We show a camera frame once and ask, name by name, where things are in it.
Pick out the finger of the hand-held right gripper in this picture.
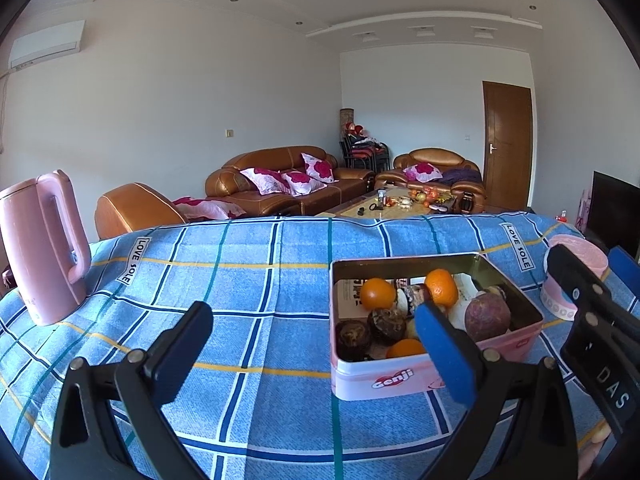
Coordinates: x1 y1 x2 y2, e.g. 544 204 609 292
547 243 640 341
607 246 640 311

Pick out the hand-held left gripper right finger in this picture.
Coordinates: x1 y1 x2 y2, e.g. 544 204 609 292
414 301 584 480

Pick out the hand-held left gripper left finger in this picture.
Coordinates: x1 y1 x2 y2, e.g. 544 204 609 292
49 300 216 480

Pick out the orange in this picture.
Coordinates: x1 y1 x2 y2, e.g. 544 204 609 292
424 268 460 307
385 338 427 360
359 277 397 311

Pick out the cylinder snack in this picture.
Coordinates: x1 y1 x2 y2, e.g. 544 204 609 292
447 273 476 331
397 283 431 319

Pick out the purple passion fruit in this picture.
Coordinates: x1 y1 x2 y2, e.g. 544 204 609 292
464 293 512 344

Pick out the dark brown round fruit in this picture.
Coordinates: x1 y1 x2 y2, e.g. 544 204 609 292
334 319 372 362
368 307 407 346

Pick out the pink tin box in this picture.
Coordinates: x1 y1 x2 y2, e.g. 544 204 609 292
330 252 545 402

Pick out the person's right hand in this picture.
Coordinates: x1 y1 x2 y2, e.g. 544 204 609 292
581 420 617 480

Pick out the pink cartoon lidded bucket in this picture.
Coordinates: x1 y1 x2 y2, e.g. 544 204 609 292
540 233 610 322

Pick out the black television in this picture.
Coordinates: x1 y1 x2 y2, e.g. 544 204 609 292
585 170 640 256

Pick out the pink bag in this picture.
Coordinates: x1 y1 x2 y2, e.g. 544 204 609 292
574 188 591 231

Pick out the blue plaid tablecloth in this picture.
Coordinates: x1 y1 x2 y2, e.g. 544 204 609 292
0 212 640 480

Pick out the printed paper leaflet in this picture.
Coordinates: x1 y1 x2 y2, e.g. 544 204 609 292
333 277 372 322

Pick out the pink floral pillow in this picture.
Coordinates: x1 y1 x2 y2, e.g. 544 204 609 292
240 167 291 196
403 163 444 183
172 196 246 221
281 171 326 197
301 153 337 184

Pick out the brown wooden door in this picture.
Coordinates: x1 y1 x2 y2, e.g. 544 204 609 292
481 80 534 211

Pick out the brown leather chaise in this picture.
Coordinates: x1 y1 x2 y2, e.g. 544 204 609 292
94 183 189 241

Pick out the purple blanket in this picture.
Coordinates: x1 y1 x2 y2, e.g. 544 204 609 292
440 168 484 186

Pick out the wooden coffee table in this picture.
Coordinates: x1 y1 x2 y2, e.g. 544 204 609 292
315 187 461 219

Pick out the orange and red produce pile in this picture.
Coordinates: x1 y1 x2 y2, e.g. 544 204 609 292
408 185 451 206

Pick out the pink electric kettle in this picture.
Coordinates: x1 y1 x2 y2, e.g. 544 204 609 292
0 169 92 327

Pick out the brown leather armchair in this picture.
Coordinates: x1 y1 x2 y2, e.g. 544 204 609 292
375 148 487 214

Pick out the brown leather sofa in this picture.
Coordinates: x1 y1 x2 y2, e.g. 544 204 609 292
205 146 376 219

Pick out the stack of black chairs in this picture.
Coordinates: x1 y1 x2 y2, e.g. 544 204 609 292
339 135 391 171

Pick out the white air conditioner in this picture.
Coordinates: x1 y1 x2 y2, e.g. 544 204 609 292
9 20 86 69

